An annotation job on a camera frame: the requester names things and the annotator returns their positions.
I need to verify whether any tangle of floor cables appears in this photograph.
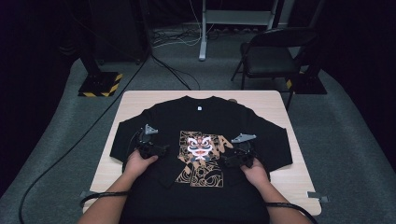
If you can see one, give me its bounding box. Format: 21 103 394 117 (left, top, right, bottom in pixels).
151 27 219 49

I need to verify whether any black lion print t-shirt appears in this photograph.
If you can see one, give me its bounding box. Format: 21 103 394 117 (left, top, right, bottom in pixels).
109 95 293 224

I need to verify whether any long thick black floor cable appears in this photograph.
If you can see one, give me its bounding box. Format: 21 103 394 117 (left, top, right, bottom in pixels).
18 46 153 224

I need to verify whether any right hand-held gripper cable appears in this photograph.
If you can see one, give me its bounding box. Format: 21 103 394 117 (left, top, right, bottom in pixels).
255 152 318 224

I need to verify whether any black stand with striped base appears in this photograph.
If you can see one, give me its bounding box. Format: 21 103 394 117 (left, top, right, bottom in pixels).
286 0 328 95
66 0 124 98

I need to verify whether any hand-held gripper cable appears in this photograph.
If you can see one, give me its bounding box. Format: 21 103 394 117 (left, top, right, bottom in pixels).
79 129 141 209
255 152 318 224

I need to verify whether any thin black floor cable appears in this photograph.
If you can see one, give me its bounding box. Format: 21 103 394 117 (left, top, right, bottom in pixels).
174 68 201 91

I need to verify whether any white desk frame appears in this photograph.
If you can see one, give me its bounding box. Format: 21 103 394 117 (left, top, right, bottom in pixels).
198 0 297 62

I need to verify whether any black cabinet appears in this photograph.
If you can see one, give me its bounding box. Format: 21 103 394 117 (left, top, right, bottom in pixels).
88 0 150 63

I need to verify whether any black folding chair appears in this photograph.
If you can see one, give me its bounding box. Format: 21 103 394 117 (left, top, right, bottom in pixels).
231 27 318 111

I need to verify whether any left hand-held gripper cable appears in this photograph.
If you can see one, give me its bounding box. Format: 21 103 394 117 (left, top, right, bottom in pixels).
79 129 141 209

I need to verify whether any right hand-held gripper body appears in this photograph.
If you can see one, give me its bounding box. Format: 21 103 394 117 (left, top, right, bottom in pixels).
231 133 257 169

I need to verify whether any person's right hand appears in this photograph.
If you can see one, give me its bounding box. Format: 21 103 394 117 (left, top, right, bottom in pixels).
241 158 270 188

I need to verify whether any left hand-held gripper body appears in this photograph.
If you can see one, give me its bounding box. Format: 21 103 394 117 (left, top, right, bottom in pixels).
135 123 163 161

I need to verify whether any short thick black floor cable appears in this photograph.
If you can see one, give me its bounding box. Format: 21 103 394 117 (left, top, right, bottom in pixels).
150 54 192 91

